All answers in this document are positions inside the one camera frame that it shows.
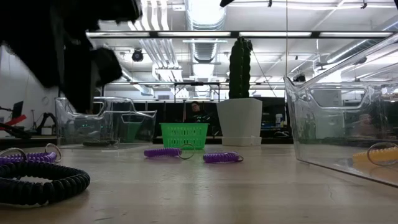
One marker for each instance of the long ceiling light bar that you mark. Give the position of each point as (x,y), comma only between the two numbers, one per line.
(192,34)

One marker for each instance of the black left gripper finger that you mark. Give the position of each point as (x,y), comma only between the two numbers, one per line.
(77,98)
(107,67)

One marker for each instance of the black ceiling spotlight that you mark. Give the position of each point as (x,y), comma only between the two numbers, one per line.
(137,55)

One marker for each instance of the green plastic basket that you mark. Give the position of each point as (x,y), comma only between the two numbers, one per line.
(184,135)

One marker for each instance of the clear plastic bin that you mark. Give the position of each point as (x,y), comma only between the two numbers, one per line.
(102,124)
(342,124)

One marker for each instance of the white planter pot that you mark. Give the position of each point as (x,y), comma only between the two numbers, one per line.
(239,121)

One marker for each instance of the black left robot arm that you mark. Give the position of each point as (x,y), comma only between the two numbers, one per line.
(62,12)

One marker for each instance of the person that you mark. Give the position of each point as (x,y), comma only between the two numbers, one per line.
(197,113)
(365,124)

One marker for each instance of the tall green cactus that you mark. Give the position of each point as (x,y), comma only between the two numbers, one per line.
(240,68)

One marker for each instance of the black background robot arm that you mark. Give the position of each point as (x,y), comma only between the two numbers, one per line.
(46,119)

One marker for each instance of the dark computer monitor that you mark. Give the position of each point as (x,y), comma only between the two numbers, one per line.
(17,109)

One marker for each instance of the red object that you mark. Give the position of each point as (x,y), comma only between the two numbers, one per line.
(15,120)

